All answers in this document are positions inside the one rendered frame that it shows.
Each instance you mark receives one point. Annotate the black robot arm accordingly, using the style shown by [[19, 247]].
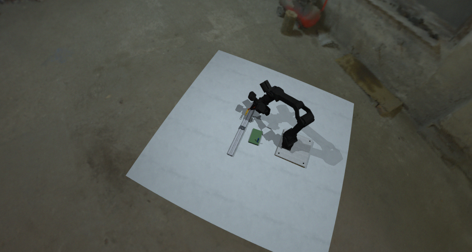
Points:
[[278, 94]]

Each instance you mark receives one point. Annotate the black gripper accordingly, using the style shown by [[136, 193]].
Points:
[[252, 97]]

